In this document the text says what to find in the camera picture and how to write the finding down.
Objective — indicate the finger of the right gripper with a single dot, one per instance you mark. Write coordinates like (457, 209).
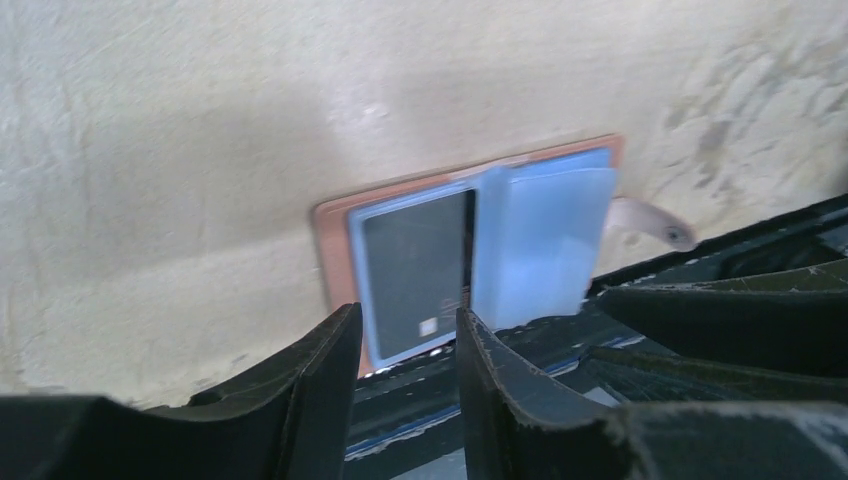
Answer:
(634, 376)
(793, 321)

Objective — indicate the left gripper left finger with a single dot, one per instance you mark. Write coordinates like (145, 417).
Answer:
(286, 417)

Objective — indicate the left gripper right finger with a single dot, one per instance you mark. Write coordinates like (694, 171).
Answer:
(520, 423)

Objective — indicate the pink leather card holder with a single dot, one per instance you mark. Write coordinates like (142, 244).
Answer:
(514, 239)

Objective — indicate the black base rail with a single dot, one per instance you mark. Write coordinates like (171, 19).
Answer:
(408, 423)

